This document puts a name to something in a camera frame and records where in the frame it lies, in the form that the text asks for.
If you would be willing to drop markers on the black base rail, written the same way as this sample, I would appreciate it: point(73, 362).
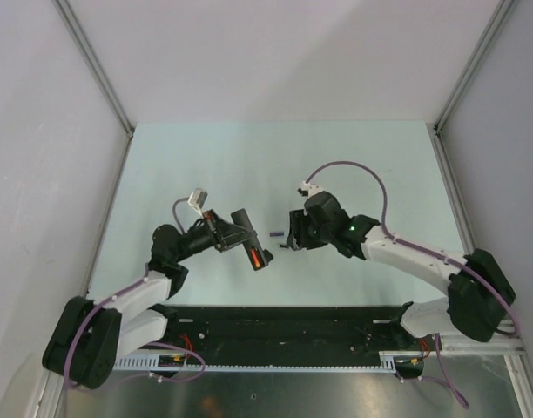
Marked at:
point(291, 337)

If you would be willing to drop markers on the red orange battery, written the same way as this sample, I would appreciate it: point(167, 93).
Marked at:
point(257, 261)

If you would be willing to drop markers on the left aluminium frame post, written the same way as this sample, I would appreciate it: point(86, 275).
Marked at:
point(80, 39)

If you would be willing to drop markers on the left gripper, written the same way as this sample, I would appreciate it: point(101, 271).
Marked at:
point(222, 229)

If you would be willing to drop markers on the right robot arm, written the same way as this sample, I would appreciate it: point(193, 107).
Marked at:
point(476, 293)

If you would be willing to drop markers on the aluminium frame post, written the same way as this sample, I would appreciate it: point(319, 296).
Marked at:
point(80, 39)
point(486, 41)

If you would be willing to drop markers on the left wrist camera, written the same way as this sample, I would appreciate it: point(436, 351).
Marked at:
point(197, 200)

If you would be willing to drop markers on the right aluminium frame post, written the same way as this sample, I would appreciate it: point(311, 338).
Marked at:
point(486, 41)

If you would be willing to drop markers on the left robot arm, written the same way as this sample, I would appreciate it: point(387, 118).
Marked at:
point(91, 335)

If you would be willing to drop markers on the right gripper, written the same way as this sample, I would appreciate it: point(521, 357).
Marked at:
point(298, 238)

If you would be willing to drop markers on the black remote control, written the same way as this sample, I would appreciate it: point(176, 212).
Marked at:
point(240, 218)

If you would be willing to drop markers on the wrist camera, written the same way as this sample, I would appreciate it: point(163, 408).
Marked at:
point(307, 190)
point(197, 200)

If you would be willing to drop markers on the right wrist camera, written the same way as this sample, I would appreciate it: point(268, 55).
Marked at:
point(307, 190)

